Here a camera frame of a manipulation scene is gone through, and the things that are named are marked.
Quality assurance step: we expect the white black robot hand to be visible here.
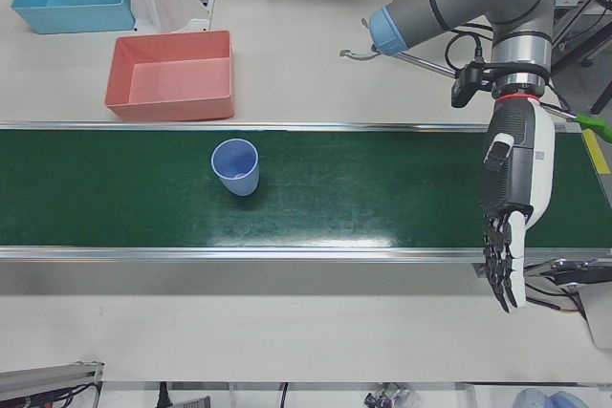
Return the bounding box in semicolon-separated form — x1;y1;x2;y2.
479;95;558;316

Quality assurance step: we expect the blue plastic cup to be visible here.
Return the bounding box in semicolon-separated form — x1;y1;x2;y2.
210;138;261;198

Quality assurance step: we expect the pink plastic box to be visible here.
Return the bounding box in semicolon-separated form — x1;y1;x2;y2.
103;29;236;122

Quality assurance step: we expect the black metal stand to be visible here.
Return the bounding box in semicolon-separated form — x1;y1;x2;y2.
552;0;612;116

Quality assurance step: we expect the grey metal plate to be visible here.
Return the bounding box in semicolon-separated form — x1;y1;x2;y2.
578;283;612;350

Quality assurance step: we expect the green conveyor belt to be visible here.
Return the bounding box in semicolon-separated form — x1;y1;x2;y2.
0;120;612;266

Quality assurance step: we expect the bag of small parts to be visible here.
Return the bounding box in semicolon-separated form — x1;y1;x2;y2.
365;386;417;407

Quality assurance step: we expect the aluminium profile bar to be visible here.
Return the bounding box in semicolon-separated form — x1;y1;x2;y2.
0;359;105;408

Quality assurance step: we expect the metal grabber tool green handle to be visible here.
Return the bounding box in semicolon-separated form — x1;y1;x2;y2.
339;47;612;144

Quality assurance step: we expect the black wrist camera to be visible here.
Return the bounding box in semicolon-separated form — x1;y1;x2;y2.
450;61;496;109

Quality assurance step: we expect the black electronics board with wires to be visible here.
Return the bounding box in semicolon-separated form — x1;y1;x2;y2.
525;258;612;318

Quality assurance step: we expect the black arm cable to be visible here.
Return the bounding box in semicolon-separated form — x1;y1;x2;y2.
444;20;493;75

